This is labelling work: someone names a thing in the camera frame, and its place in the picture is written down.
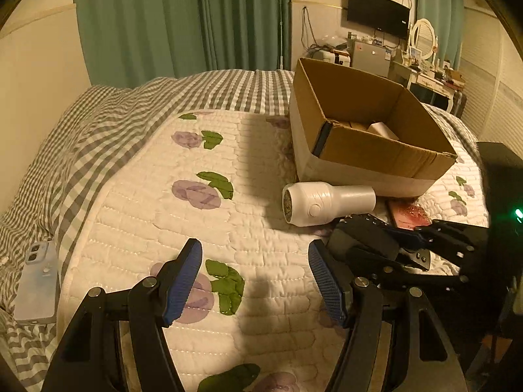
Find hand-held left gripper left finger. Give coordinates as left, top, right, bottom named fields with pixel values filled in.
left=41, top=237, right=204, bottom=392

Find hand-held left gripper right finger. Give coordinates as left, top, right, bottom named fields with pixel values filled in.
left=307, top=239, right=468, bottom=392

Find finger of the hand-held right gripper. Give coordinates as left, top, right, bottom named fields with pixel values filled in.
left=327, top=214, right=464, bottom=291
left=387, top=219, right=490, bottom=268

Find white lint remover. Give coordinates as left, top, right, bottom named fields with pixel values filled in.
left=282, top=182, right=377, bottom=227

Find cardboard box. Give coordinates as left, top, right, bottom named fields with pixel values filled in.
left=288, top=57, right=458, bottom=198

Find white floral quilt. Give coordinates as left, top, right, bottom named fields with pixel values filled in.
left=55, top=108, right=491, bottom=392

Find dark blue flat item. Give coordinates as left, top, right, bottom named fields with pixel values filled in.
left=312, top=122, right=331, bottom=158

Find white bottle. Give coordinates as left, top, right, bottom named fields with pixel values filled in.
left=366, top=122, right=400, bottom=142

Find white dressing table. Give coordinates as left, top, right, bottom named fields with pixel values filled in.
left=390, top=59, right=465, bottom=112

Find phone in clear case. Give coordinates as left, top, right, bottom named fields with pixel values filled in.
left=13, top=240, right=61, bottom=326

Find white oval mirror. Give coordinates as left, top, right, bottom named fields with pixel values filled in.
left=410, top=18, right=436, bottom=61

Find grey mini fridge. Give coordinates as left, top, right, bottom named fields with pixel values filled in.
left=347, top=38, right=395, bottom=78

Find white countertop appliance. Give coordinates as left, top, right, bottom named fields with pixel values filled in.
left=312, top=47, right=352, bottom=68

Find narrow green curtain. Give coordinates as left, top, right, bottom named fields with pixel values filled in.
left=414, top=0, right=466, bottom=70

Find wide green curtain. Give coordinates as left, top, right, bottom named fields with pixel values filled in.
left=74, top=0, right=293, bottom=89

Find black wall television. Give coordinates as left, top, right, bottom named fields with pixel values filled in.
left=346, top=0, right=411, bottom=38

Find hanging wall cable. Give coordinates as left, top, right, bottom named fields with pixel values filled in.
left=301, top=6, right=316, bottom=50

